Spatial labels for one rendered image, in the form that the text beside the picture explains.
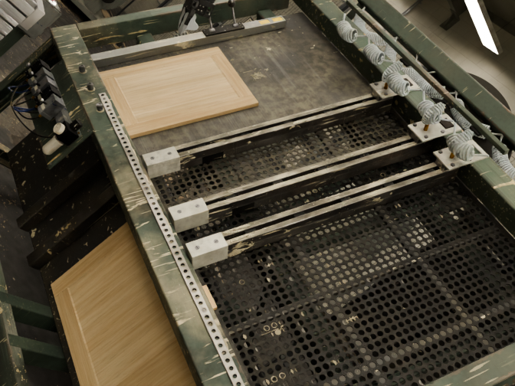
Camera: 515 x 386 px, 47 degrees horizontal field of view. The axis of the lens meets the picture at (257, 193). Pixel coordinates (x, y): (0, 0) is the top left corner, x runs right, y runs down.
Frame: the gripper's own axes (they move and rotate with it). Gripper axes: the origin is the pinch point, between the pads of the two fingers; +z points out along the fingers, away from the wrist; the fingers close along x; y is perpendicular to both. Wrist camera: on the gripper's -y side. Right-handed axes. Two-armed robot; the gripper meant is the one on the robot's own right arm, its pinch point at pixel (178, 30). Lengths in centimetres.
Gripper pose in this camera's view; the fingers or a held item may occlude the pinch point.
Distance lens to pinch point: 221.9
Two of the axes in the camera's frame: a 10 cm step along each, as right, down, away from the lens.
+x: -3.3, -6.0, 7.3
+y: 8.4, 1.7, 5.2
